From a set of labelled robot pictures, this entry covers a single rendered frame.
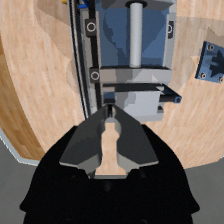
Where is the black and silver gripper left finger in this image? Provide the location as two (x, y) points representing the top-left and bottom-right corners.
(19, 104), (110, 212)

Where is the grey flat bar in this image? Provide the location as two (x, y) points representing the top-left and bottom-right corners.
(103, 98), (161, 106)
(102, 83), (164, 92)

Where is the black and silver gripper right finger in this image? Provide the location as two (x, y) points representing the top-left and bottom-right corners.
(110, 104), (200, 214)

